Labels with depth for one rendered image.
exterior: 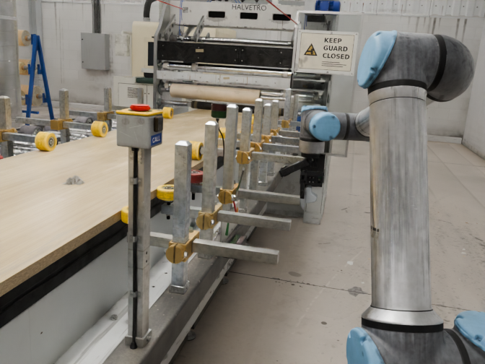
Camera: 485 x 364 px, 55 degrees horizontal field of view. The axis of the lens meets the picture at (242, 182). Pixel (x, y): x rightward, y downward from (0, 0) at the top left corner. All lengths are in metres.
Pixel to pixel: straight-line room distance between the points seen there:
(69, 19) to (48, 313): 11.20
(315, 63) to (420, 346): 3.18
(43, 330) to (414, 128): 0.90
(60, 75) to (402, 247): 11.68
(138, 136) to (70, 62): 11.24
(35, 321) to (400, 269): 0.76
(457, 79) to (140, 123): 0.64
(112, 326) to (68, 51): 11.04
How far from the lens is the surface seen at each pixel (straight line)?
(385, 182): 0.94
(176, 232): 1.27
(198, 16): 4.44
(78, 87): 12.08
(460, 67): 1.06
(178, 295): 1.32
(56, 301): 1.19
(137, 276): 1.04
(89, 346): 1.29
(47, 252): 1.11
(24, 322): 1.11
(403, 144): 0.95
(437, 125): 10.40
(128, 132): 0.94
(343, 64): 3.89
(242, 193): 1.76
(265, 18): 4.29
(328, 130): 1.52
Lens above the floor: 1.33
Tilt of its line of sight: 14 degrees down
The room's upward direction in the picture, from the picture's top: 4 degrees clockwise
